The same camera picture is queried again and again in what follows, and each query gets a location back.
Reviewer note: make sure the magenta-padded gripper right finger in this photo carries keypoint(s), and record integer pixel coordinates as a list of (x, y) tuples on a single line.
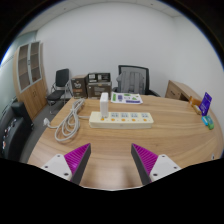
[(162, 165)]

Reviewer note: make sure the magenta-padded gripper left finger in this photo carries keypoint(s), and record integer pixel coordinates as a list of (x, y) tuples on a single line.
[(60, 165)]

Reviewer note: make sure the white charger block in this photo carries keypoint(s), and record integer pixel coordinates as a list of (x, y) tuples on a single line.
[(104, 105)]

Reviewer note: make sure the black sofa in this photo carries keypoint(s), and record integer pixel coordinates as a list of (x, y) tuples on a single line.
[(13, 133)]

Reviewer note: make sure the cream power strip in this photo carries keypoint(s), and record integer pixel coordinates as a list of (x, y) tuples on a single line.
[(123, 121)]

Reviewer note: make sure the small blue box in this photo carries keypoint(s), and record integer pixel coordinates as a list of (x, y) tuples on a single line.
[(204, 120)]

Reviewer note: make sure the small green box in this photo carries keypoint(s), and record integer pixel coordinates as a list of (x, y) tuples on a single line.
[(211, 124)]

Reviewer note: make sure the small tan box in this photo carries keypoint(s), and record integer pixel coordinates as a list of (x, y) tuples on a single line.
[(197, 110)]

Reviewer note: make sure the orange box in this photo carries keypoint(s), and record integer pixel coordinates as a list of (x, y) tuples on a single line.
[(195, 101)]

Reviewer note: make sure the purple standing sign card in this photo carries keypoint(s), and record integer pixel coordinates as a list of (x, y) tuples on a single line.
[(205, 104)]

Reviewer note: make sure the printed paper sheet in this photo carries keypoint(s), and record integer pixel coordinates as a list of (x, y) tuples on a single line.
[(126, 98)]

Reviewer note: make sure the wooden glass-door cabinet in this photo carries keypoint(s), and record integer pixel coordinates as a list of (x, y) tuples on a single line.
[(33, 93)]

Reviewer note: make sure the wooden side desk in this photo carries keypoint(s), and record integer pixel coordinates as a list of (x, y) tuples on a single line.
[(176, 90)]

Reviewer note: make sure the large black printed box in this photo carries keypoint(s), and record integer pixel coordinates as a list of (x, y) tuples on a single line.
[(99, 90)]

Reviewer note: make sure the black visitor chair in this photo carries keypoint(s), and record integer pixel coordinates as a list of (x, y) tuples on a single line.
[(61, 80)]

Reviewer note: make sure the black mesh office chair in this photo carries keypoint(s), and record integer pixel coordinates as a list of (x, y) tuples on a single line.
[(146, 80)]

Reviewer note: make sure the grey backpack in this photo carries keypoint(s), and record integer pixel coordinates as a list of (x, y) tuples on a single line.
[(130, 83)]

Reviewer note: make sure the small black printed box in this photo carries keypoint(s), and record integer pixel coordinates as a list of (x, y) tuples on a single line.
[(99, 78)]

